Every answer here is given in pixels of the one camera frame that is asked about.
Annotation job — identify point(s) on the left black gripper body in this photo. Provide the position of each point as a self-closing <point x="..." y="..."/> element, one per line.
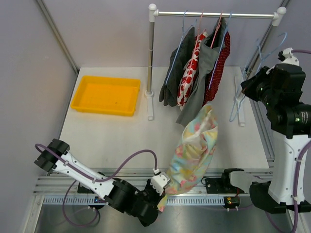
<point x="149" y="194"/>

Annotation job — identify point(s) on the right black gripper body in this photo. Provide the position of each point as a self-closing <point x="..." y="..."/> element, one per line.
<point x="259" y="89"/>

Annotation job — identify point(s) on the blue hanger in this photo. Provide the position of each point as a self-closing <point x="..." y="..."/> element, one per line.
<point x="220" y="49"/>
<point x="239" y="96"/>
<point x="181" y="40"/>

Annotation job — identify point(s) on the red white polka-dot skirt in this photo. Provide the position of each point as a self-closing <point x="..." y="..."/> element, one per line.
<point x="214" y="78"/>

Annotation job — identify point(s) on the pastel floral skirt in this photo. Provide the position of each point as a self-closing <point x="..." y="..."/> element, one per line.
<point x="192" y="155"/>

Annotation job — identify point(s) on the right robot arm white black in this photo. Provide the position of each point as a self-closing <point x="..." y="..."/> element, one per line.
<point x="279" y="89"/>

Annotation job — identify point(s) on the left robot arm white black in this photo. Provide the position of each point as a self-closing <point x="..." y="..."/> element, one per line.
<point x="117" y="193"/>

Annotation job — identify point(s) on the plain grey skirt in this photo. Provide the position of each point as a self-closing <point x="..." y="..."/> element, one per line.
<point x="207" y="59"/>

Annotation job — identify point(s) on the white red floral skirt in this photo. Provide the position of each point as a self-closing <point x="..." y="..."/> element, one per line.
<point x="190" y="72"/>

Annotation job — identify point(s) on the pink hanger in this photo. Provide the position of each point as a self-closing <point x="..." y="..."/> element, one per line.
<point x="216" y="29"/>
<point x="199" y="26"/>

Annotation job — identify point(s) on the dark grey dotted skirt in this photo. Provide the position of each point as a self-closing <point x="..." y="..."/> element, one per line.
<point x="168" y="93"/>

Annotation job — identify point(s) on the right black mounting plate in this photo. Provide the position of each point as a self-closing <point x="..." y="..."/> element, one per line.
<point x="215" y="186"/>

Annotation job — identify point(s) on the silver white clothes rack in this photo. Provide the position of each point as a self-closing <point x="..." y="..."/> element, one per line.
<point x="153" y="12"/>

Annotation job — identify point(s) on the yellow plastic tray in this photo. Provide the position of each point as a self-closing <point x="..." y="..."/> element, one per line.
<point x="106" y="95"/>

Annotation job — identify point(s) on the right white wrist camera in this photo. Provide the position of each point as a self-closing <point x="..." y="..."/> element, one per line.
<point x="286" y="56"/>

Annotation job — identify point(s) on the white slotted cable duct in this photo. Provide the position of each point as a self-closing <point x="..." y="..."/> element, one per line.
<point x="172" y="201"/>

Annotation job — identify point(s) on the aluminium rail base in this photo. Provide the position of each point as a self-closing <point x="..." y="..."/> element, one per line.
<point x="100" y="185"/>

